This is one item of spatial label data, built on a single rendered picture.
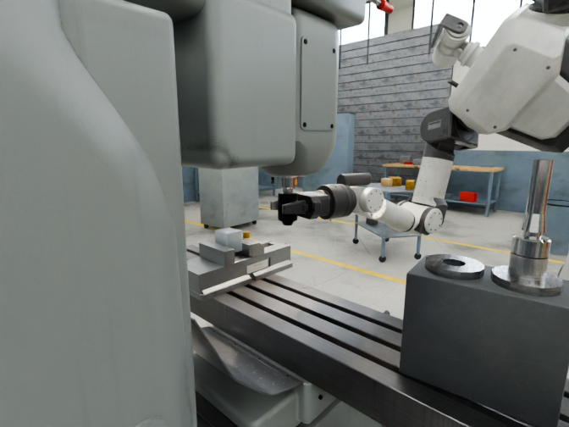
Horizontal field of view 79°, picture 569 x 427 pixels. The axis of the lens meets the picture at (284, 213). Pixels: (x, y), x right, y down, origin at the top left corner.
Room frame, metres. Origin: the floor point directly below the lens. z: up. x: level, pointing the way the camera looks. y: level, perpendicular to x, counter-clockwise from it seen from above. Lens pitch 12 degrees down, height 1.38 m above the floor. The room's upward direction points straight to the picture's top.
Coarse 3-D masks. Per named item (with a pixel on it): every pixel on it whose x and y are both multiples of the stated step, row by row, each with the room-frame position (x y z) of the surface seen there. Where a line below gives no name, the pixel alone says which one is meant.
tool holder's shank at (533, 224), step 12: (540, 168) 0.48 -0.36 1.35; (552, 168) 0.48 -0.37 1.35; (540, 180) 0.48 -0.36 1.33; (528, 192) 0.49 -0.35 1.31; (540, 192) 0.48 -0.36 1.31; (528, 204) 0.49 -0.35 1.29; (540, 204) 0.48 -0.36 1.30; (528, 216) 0.49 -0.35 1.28; (540, 216) 0.48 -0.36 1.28; (528, 228) 0.48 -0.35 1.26; (540, 228) 0.48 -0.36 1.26
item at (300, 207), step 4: (304, 200) 0.80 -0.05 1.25; (284, 204) 0.78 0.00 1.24; (288, 204) 0.77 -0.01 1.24; (292, 204) 0.78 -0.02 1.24; (296, 204) 0.79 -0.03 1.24; (300, 204) 0.79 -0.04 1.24; (304, 204) 0.79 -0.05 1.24; (284, 208) 0.77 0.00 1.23; (288, 208) 0.77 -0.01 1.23; (292, 208) 0.78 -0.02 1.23; (296, 208) 0.79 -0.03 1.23; (300, 208) 0.79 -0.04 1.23; (304, 208) 0.79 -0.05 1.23; (284, 212) 0.77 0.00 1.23; (288, 212) 0.77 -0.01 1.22; (292, 212) 0.78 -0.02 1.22; (296, 212) 0.79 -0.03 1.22; (300, 212) 0.79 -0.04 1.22; (304, 212) 0.80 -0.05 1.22
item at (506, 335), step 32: (448, 256) 0.58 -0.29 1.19; (416, 288) 0.53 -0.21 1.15; (448, 288) 0.50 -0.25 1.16; (480, 288) 0.48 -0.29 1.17; (512, 288) 0.46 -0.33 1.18; (544, 288) 0.45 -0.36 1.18; (416, 320) 0.52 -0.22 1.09; (448, 320) 0.50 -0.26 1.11; (480, 320) 0.47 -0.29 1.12; (512, 320) 0.45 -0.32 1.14; (544, 320) 0.43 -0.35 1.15; (416, 352) 0.52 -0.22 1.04; (448, 352) 0.49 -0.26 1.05; (480, 352) 0.47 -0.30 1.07; (512, 352) 0.44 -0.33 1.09; (544, 352) 0.42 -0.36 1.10; (448, 384) 0.49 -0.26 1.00; (480, 384) 0.46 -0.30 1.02; (512, 384) 0.44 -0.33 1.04; (544, 384) 0.42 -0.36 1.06; (512, 416) 0.44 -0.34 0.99; (544, 416) 0.42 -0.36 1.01
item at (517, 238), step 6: (516, 234) 0.50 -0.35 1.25; (516, 240) 0.49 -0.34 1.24; (522, 240) 0.48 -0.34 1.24; (528, 240) 0.48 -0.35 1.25; (534, 240) 0.47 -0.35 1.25; (540, 240) 0.47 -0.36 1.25; (546, 240) 0.47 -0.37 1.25; (528, 246) 0.47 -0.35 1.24; (534, 246) 0.47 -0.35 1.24; (540, 246) 0.47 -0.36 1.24; (546, 246) 0.47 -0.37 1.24
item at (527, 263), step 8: (512, 248) 0.49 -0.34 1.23; (520, 248) 0.48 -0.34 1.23; (528, 248) 0.47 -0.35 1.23; (536, 248) 0.47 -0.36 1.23; (544, 248) 0.47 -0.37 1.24; (512, 256) 0.49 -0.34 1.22; (520, 256) 0.48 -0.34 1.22; (528, 256) 0.47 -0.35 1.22; (536, 256) 0.47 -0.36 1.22; (544, 256) 0.47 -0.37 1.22; (512, 264) 0.49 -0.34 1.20; (520, 264) 0.48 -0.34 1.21; (528, 264) 0.47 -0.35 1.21; (536, 264) 0.47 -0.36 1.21; (544, 264) 0.47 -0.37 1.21; (512, 272) 0.49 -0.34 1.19; (520, 272) 0.48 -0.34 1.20; (528, 272) 0.47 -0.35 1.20; (536, 272) 0.47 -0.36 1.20; (544, 272) 0.47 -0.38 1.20; (528, 280) 0.47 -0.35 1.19; (536, 280) 0.47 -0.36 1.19
